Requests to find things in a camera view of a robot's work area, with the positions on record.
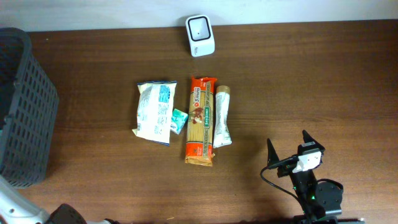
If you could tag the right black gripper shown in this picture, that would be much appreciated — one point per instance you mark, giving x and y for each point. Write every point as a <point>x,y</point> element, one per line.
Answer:
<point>288,168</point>

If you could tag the white tube with tan cap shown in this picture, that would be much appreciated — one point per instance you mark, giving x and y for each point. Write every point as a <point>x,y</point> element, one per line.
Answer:
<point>222,136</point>

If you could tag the orange spaghetti packet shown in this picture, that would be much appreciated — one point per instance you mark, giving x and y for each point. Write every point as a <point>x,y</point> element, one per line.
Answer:
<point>199,143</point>

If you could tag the small teal tissue pack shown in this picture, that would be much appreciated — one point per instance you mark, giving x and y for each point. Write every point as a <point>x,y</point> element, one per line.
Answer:
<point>178,120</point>

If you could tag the cream snack bag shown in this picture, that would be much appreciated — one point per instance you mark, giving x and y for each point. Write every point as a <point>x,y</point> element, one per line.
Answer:
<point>154,111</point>

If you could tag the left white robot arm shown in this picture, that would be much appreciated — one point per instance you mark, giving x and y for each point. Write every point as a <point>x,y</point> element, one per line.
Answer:
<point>15,208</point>

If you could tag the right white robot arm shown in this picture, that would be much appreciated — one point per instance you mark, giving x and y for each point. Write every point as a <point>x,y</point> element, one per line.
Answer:
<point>320,199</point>

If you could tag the white barcode scanner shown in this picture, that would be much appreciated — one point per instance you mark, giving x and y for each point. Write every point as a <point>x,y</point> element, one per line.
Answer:
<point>200,35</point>

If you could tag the dark grey perforated basket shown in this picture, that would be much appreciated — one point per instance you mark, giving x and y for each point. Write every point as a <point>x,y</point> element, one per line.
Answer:
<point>29,104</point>

